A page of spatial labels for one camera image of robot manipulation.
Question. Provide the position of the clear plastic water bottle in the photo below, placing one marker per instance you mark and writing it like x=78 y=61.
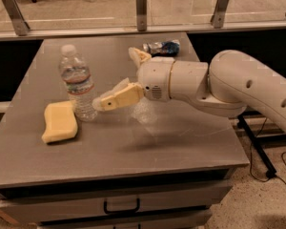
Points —
x=77 y=78

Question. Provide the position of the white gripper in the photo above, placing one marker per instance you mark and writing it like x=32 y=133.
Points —
x=155 y=76

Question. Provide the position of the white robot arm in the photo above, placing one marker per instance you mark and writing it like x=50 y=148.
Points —
x=226 y=86

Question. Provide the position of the black upper drawer handle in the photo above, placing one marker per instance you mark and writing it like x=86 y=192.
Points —
x=121 y=205

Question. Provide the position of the metal rail bracket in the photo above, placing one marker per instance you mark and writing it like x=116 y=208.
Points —
x=141 y=15
x=218 y=17
x=19 y=24

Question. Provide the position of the crushed blue silver can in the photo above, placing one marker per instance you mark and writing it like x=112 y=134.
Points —
x=165 y=48

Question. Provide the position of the black metal floor bar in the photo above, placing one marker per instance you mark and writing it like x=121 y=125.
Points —
x=271 y=170

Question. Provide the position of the right metal rail bracket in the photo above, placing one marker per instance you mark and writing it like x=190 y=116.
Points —
x=218 y=17

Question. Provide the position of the middle metal rail bracket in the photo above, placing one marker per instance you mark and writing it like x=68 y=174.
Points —
x=141 y=15

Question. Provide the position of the left metal rail bracket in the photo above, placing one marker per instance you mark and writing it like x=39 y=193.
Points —
x=19 y=24

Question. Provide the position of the grey drawer cabinet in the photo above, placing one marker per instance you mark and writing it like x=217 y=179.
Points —
x=175 y=159

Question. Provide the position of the yellow sponge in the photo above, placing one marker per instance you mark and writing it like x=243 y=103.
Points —
x=60 y=122

